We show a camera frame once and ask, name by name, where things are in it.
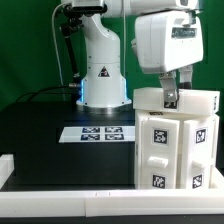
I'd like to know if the small white cabinet top block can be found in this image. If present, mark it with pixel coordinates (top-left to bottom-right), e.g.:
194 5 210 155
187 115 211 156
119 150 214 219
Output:
133 87 220 116

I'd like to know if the white cabinet body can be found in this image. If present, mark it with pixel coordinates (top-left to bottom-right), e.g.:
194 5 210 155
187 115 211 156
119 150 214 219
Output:
134 110 219 189

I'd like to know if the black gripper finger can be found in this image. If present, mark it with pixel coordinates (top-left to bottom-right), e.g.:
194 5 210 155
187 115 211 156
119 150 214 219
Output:
179 65 193 89
159 71 178 102

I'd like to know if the white cable at robot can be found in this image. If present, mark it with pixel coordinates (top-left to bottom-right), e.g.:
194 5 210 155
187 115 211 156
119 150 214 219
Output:
50 2 73 101

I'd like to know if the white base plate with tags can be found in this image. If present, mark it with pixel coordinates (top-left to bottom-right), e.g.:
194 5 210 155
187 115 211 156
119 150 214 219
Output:
59 126 135 143

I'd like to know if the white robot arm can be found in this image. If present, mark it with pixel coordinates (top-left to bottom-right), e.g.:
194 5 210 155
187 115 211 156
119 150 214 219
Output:
61 0 203 110

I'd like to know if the black cable on table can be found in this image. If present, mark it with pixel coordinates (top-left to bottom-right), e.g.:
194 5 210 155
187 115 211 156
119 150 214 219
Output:
14 84 81 103

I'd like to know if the white cabinet door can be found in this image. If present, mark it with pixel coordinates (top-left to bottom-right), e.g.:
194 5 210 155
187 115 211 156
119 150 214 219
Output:
180 115 219 190
136 118 180 189

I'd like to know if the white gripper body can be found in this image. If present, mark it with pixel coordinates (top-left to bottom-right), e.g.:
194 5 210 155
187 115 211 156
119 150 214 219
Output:
135 11 203 74

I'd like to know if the white U-shaped boundary frame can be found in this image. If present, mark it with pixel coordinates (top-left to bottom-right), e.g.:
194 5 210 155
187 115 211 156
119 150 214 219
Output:
0 154 224 218

